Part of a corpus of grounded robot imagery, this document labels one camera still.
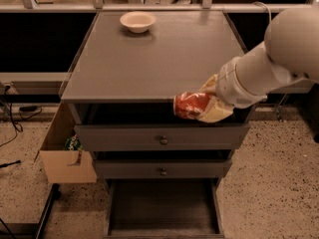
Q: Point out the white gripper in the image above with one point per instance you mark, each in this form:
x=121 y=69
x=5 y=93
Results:
x=232 y=87

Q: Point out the red coke can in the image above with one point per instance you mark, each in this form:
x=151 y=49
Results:
x=190 y=106

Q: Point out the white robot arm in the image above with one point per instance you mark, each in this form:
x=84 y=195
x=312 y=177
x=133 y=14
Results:
x=288 y=55

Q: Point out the top grey drawer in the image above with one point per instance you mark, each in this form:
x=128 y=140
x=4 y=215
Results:
x=143 y=137

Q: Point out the brass top drawer knob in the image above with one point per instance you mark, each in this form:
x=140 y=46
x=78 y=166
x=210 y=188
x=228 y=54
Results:
x=163 y=140

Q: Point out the brass drawer knob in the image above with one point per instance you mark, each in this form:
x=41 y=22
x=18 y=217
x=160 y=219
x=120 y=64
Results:
x=163 y=140
x=163 y=172

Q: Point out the middle grey drawer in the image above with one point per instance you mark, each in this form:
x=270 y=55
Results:
x=138 y=169

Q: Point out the grey drawer cabinet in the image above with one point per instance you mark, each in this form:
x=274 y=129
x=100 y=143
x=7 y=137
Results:
x=123 y=78

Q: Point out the brass middle drawer knob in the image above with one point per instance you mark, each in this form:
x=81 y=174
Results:
x=163 y=172

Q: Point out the bottom grey open drawer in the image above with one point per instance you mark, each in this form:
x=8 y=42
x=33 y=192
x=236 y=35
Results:
x=163 y=209

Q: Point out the white bowl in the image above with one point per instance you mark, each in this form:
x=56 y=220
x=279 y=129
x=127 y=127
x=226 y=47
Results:
x=138 y=21

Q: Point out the green chip bag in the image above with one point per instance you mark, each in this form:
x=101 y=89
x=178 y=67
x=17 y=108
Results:
x=72 y=143

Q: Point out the cardboard box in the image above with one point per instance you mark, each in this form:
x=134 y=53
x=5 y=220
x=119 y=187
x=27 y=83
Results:
x=63 y=165

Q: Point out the metal rail beam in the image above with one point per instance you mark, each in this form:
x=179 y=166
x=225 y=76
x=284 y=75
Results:
x=50 y=84

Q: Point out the black metal floor frame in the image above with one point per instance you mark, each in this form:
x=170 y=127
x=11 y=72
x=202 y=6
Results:
x=31 y=230

